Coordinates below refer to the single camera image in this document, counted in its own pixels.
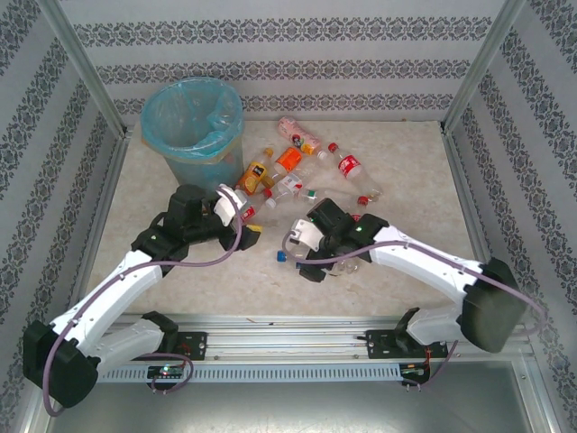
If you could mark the grey metal mesh bin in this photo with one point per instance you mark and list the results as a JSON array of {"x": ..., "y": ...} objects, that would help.
[{"x": 203, "y": 173}]

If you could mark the yellow label bottle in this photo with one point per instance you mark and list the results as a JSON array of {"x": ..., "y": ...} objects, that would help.
[{"x": 252, "y": 177}]

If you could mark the small red label cola bottle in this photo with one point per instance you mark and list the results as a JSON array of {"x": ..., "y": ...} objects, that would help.
[{"x": 271, "y": 203}]

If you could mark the orange label plastic bottle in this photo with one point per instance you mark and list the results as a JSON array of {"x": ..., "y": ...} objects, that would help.
[{"x": 288, "y": 160}]

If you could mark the blue cap water bottle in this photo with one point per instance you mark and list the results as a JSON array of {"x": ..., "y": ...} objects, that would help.
[{"x": 281, "y": 256}]

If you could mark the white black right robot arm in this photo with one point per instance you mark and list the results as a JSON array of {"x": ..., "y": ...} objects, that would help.
[{"x": 428, "y": 259}]

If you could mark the large Coca-Cola plastic bottle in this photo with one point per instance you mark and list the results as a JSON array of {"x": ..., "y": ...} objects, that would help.
[{"x": 350, "y": 167}]

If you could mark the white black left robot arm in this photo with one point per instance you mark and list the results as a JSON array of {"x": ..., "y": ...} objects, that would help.
[{"x": 112, "y": 288}]

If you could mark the grey metal panel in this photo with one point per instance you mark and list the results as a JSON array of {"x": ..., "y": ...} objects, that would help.
[{"x": 288, "y": 410}]

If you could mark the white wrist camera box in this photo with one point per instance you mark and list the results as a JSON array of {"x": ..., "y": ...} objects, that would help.
[
  {"x": 306, "y": 234},
  {"x": 225, "y": 209}
]

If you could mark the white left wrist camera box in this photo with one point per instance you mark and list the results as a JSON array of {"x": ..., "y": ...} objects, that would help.
[{"x": 225, "y": 209}]

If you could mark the aluminium frame post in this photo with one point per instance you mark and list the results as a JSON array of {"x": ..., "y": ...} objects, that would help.
[
  {"x": 484, "y": 63},
  {"x": 85, "y": 63}
]

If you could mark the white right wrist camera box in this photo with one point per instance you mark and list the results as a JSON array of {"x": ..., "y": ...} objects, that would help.
[{"x": 306, "y": 234}]

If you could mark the small circuit board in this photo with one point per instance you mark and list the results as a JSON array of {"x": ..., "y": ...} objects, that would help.
[
  {"x": 412, "y": 370},
  {"x": 167, "y": 371}
]

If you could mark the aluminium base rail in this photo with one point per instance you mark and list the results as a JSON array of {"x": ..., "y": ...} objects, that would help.
[{"x": 288, "y": 343}]

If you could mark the blue plastic bin liner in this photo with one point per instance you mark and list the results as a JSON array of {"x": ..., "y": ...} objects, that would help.
[{"x": 180, "y": 113}]

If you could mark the pink label plastic bottle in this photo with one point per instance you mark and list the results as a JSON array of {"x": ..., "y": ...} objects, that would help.
[{"x": 295, "y": 133}]

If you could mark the clear bottle red cap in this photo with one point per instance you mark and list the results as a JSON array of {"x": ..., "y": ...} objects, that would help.
[{"x": 363, "y": 200}]

